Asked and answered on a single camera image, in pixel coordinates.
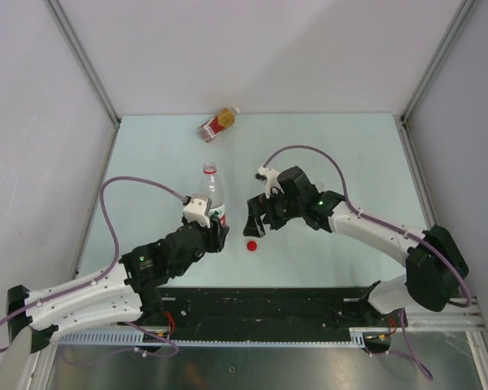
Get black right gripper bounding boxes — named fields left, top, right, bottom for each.
left=244, top=186, right=303, bottom=237

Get red bottle cap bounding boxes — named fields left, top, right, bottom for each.
left=246, top=240, right=258, bottom=252

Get red-labelled clear water bottle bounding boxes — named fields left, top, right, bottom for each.
left=199, top=162, right=227, bottom=226

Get yellow tea bottle red label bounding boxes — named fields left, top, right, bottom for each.
left=198, top=106, right=240, bottom=142

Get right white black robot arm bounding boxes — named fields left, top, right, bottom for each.
left=243, top=166, right=468, bottom=326

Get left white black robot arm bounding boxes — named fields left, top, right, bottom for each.
left=7, top=217, right=229, bottom=352

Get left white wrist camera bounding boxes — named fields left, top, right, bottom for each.
left=182, top=193, right=211, bottom=228

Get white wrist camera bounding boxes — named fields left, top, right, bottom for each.
left=255, top=166, right=283, bottom=199
left=182, top=193, right=211, bottom=228

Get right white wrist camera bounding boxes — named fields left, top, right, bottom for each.
left=255, top=166, right=283, bottom=199

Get black mounting base rail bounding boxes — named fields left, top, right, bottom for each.
left=135, top=287, right=403, bottom=335

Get grey slotted cable duct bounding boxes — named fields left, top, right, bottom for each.
left=59, top=327, right=365, bottom=349

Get left aluminium frame post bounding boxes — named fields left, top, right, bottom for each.
left=44, top=0, right=120, bottom=124

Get aluminium frame post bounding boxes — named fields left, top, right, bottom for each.
left=400, top=0, right=477, bottom=123
left=44, top=0, right=120, bottom=124

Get right aluminium frame post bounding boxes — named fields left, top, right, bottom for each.
left=400, top=0, right=477, bottom=123

